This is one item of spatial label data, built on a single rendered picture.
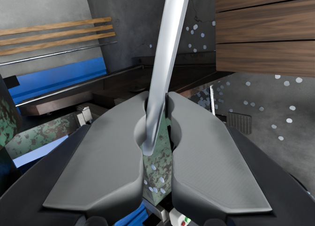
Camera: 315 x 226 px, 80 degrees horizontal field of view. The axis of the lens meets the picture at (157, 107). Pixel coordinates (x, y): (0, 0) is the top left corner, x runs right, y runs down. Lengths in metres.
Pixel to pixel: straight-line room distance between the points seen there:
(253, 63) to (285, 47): 0.09
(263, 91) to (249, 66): 0.41
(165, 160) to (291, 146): 0.64
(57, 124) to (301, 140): 1.14
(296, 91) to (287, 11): 0.48
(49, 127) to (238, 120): 0.88
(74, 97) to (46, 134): 0.21
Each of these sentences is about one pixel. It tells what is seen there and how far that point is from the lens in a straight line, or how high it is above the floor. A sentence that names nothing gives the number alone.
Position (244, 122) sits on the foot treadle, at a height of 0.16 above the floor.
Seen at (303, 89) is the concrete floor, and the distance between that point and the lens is 1.02.
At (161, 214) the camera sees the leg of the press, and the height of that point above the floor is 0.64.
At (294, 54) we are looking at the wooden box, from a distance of 0.63.
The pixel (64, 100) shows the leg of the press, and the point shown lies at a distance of 1.04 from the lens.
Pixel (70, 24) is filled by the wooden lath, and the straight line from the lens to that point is 1.73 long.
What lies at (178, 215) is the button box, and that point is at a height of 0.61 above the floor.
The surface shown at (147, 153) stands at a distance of 0.15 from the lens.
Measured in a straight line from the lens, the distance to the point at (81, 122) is 0.82.
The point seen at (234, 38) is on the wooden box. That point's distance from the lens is 0.67.
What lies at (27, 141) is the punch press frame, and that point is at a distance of 0.99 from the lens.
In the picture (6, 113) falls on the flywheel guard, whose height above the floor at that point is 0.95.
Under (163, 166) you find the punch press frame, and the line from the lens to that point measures 0.83.
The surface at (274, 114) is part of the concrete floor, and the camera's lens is 1.10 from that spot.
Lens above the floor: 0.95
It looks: 36 degrees down
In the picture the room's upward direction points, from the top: 117 degrees counter-clockwise
